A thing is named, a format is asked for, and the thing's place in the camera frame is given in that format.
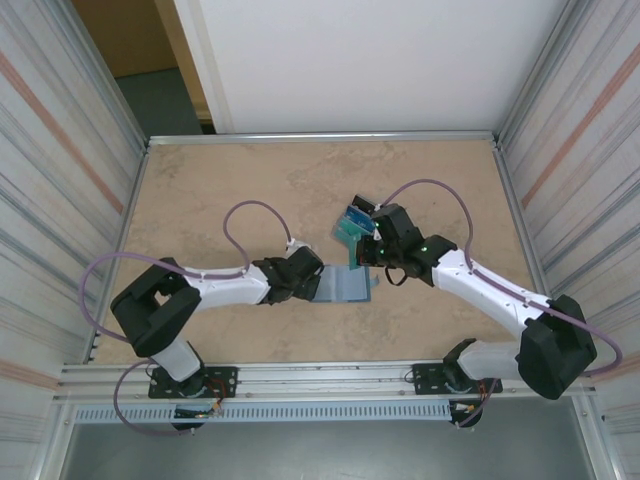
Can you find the teal leather card holder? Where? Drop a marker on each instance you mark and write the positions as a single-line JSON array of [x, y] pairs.
[[340, 285]]

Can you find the black VIP card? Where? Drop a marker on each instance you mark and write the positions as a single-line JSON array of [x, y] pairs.
[[364, 201]]

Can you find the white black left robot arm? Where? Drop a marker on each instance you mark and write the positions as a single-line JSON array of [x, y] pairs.
[[230, 287]]

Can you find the blue plastic card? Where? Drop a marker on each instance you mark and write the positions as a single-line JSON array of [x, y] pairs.
[[356, 217]]

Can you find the clear acrylic card box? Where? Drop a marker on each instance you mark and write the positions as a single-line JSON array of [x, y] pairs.
[[336, 232]]

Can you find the small green circuit board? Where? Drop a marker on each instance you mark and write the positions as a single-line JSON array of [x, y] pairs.
[[192, 413]]

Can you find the translucent corrugated side panel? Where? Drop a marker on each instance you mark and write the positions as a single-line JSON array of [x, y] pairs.
[[40, 200], [600, 200]]

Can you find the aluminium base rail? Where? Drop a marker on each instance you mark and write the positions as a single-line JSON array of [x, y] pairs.
[[320, 380]]

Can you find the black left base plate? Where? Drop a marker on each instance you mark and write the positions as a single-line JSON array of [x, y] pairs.
[[225, 380]]

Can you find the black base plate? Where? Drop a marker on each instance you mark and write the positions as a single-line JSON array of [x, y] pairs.
[[425, 380], [225, 380]]

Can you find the aluminium table end rail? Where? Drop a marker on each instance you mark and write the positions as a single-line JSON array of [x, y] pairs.
[[320, 137]]

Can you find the aluminium table side rail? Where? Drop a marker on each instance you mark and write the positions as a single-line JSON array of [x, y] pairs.
[[532, 250], [117, 250]]

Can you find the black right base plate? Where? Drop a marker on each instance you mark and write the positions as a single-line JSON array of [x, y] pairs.
[[425, 380]]

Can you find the aluminium corner post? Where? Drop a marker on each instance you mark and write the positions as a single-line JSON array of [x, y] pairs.
[[109, 75], [534, 75]]

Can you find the white door frame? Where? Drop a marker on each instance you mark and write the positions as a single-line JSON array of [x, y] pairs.
[[204, 60]]

